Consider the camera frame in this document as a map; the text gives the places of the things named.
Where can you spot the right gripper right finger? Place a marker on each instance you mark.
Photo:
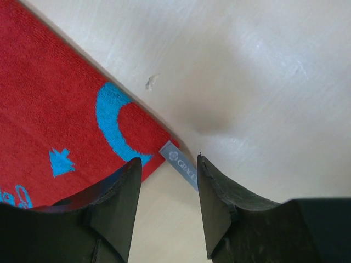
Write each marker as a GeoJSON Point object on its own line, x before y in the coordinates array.
{"type": "Point", "coordinates": [241, 226]}

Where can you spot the turquoise red patterned towel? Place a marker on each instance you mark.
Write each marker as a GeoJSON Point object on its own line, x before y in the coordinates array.
{"type": "Point", "coordinates": [64, 125]}

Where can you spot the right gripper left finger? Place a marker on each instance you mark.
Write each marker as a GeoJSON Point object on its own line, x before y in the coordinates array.
{"type": "Point", "coordinates": [94, 225]}

